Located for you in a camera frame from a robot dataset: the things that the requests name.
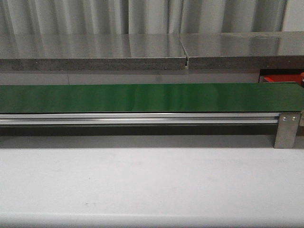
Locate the green conveyor belt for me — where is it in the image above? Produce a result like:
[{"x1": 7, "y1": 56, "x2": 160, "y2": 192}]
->
[{"x1": 0, "y1": 83, "x2": 304, "y2": 114}]

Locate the grey stone counter slab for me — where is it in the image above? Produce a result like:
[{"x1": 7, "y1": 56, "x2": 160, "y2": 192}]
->
[{"x1": 0, "y1": 34, "x2": 186, "y2": 71}]

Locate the red plastic tray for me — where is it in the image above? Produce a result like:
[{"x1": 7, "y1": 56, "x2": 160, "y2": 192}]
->
[{"x1": 263, "y1": 73, "x2": 301, "y2": 85}]

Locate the white pleated curtain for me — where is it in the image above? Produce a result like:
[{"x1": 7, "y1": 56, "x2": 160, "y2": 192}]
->
[{"x1": 0, "y1": 0, "x2": 287, "y2": 35}]

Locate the steel conveyor support bracket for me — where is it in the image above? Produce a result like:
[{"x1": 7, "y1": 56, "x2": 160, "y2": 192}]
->
[{"x1": 274, "y1": 113, "x2": 301, "y2": 149}]

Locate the aluminium conveyor frame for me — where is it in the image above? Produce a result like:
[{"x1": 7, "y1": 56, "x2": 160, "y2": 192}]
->
[{"x1": 0, "y1": 112, "x2": 304, "y2": 126}]

